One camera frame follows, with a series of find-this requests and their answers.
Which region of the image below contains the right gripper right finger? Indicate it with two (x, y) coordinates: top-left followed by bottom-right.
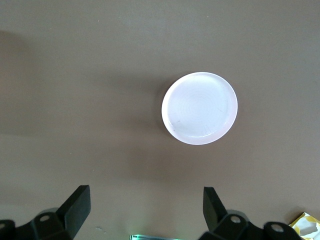
(201, 186), (302, 240)

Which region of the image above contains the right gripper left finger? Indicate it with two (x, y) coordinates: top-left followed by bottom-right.
(0, 184), (91, 240)

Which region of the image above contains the yellow white patterned pack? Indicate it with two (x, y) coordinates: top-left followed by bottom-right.
(288, 211), (320, 240)

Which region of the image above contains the pale pink round plate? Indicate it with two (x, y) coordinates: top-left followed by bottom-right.
(161, 71), (239, 146)

